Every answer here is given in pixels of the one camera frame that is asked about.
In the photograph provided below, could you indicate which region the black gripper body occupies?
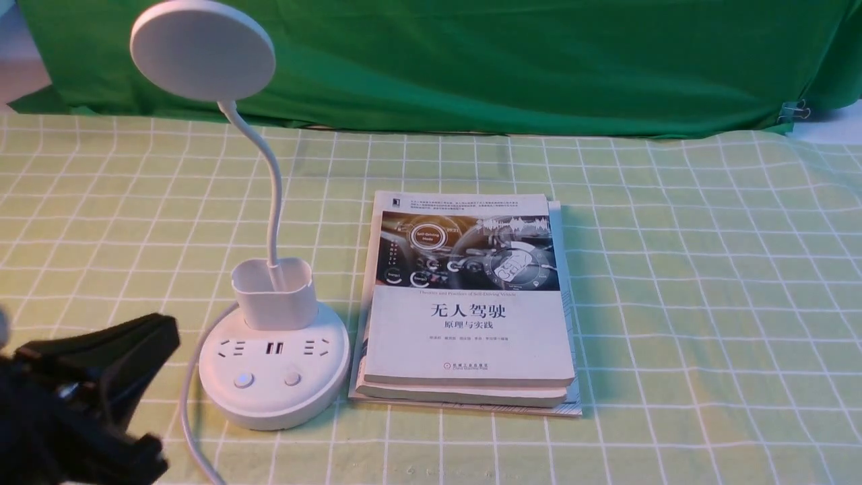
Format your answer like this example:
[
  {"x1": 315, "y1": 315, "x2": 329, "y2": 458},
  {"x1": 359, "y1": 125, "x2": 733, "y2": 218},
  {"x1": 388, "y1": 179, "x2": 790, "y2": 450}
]
[{"x1": 2, "y1": 356, "x2": 116, "y2": 484}]

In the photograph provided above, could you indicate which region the green backdrop cloth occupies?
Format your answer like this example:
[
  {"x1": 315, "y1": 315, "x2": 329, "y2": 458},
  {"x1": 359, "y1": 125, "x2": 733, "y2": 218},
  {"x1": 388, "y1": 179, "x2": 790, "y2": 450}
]
[{"x1": 8, "y1": 0, "x2": 862, "y2": 139}]

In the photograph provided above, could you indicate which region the metal binder clip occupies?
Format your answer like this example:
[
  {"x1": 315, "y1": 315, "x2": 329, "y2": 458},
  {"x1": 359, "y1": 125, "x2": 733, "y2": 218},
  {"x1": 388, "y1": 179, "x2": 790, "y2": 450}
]
[{"x1": 778, "y1": 99, "x2": 811, "y2": 123}]

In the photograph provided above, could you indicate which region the white desk lamp with sockets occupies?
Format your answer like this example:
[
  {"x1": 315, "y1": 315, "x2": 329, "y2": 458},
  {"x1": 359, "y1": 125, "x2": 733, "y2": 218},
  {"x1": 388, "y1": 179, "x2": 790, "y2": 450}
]
[{"x1": 129, "y1": 1, "x2": 349, "y2": 430}]

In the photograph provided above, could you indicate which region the green checked tablecloth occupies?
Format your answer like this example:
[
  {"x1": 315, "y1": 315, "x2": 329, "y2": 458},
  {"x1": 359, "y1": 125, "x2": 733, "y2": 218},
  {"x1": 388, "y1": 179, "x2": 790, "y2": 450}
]
[{"x1": 1, "y1": 115, "x2": 861, "y2": 484}]

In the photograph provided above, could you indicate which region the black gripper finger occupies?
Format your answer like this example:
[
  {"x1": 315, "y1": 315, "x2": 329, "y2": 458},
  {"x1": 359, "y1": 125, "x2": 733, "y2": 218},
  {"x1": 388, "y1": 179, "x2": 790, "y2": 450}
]
[
  {"x1": 61, "y1": 432, "x2": 169, "y2": 484},
  {"x1": 13, "y1": 313, "x2": 180, "y2": 432}
]

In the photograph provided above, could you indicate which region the white lamp power cable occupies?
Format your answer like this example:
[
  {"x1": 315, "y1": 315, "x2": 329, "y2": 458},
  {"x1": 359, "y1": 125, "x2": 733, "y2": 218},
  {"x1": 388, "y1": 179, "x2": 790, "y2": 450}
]
[{"x1": 179, "y1": 302, "x2": 240, "y2": 485}]

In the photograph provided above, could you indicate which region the top book self-driving cover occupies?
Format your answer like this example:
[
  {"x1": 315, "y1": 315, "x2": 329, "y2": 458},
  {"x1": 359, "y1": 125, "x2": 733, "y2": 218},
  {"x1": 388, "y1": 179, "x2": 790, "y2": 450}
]
[{"x1": 363, "y1": 190, "x2": 576, "y2": 389}]

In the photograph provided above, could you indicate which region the bottom thin book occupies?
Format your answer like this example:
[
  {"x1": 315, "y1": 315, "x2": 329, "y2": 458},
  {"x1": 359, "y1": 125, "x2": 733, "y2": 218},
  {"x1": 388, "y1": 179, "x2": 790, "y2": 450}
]
[{"x1": 347, "y1": 201, "x2": 583, "y2": 418}]

